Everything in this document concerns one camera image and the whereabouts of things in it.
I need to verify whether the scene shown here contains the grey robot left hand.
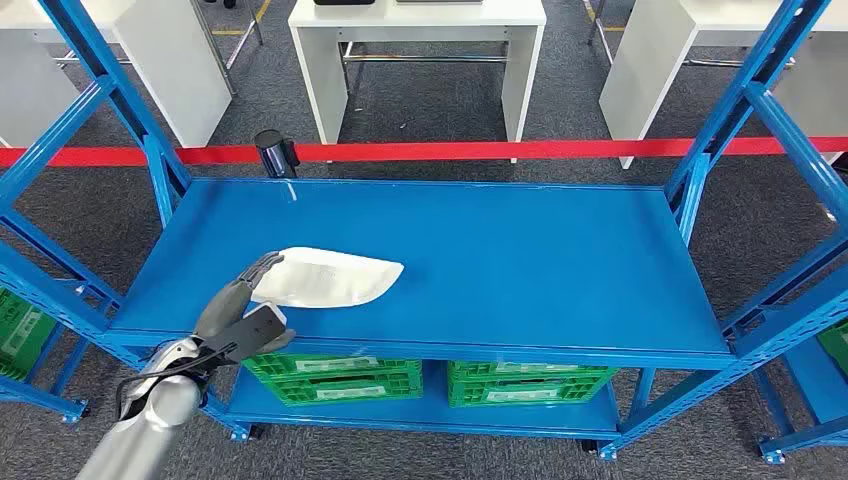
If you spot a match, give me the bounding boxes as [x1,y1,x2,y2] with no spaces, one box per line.
[193,251,287,340]

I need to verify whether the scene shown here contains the white curved plastic part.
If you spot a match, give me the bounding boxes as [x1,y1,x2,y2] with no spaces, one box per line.
[250,246,405,310]

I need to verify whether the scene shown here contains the red barrier belt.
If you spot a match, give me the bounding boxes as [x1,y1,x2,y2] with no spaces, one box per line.
[0,144,261,168]
[294,135,848,164]

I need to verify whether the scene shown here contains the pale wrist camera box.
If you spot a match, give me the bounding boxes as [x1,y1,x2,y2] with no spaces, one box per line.
[201,302,288,366]

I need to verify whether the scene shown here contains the black stanchion post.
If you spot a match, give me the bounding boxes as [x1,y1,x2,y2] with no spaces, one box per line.
[254,129,301,180]

